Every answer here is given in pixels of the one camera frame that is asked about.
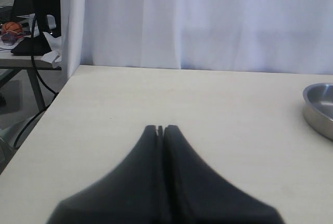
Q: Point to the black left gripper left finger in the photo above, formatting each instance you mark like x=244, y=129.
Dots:
x=133, y=192

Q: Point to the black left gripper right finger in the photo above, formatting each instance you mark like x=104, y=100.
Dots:
x=198, y=194

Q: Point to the stainless steel round bowl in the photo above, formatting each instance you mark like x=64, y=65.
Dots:
x=317, y=110

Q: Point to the white crumpled paper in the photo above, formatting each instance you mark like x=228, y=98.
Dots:
x=53, y=57

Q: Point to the grey side table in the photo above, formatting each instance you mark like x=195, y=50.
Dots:
x=13, y=65

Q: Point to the white curtain backdrop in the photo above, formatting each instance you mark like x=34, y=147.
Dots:
x=293, y=36

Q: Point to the orange basketball toy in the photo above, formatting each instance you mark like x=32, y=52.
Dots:
x=11, y=27

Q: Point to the black monitor stand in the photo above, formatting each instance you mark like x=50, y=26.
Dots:
x=48, y=19

